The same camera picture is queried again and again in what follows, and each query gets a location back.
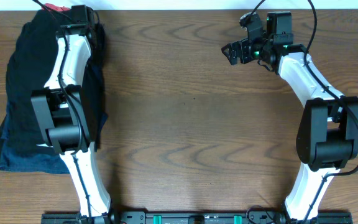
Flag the black shorts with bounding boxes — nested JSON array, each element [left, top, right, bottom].
[[5, 9, 108, 154]]

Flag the black mounting rail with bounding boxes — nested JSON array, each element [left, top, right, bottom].
[[41, 210, 353, 224]]

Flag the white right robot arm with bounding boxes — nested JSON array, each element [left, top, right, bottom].
[[221, 11, 358, 223]]

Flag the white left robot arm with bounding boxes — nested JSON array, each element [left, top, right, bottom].
[[31, 5, 114, 223]]

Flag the red garment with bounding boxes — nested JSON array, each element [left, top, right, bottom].
[[44, 3, 71, 12]]

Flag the navy blue shorts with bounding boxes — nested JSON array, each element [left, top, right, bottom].
[[0, 102, 109, 174]]

